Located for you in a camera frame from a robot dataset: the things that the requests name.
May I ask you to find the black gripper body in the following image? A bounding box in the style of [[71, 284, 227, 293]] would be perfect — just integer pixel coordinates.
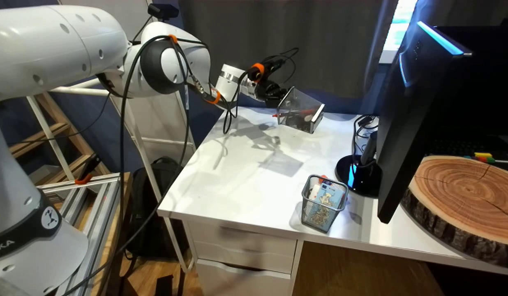
[[253, 53, 293, 109]]

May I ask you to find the dark mesh bin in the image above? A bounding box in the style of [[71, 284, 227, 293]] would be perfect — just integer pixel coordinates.
[[274, 86, 327, 136]]

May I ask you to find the mesh bin with cards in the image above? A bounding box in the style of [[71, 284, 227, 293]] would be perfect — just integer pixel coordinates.
[[299, 173, 350, 236]]

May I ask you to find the grey curtain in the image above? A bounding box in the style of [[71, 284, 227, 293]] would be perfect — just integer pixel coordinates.
[[177, 0, 399, 103]]

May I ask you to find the blue card pack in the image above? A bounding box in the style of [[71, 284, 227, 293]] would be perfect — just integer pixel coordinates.
[[307, 182, 345, 215]]

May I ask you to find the black webcam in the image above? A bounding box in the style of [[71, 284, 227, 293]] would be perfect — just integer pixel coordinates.
[[146, 2, 181, 22]]

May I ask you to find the white metal rack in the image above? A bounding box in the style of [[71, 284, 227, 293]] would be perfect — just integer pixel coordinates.
[[25, 76, 197, 270]]

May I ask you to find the black round monitor stand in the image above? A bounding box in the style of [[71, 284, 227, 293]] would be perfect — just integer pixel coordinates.
[[334, 154, 383, 200]]

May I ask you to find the bright window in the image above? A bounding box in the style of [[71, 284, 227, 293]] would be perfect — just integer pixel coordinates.
[[378, 0, 419, 67]]

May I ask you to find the black backpack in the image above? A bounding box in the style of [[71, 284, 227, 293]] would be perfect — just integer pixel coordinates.
[[123, 157, 182, 261]]

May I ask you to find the black computer monitor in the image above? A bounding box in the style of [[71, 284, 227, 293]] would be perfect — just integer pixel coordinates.
[[375, 19, 508, 226]]

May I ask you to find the white desk drawer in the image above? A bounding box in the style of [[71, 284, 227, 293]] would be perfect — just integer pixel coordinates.
[[194, 259, 294, 296], [184, 221, 299, 275]]

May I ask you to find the orange black clamp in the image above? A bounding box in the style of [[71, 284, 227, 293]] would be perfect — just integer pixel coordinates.
[[74, 155, 102, 187]]

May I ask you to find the wooden ladder shelf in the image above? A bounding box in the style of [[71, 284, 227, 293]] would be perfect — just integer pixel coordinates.
[[8, 90, 110, 187]]

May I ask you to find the round wood slab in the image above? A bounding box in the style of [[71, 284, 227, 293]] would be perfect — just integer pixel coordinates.
[[399, 155, 508, 270]]

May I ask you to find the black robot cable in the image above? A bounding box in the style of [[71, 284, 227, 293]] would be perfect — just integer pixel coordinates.
[[61, 35, 243, 296]]

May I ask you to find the glass table with wood frame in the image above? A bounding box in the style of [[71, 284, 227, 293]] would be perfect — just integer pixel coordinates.
[[36, 172, 135, 296]]

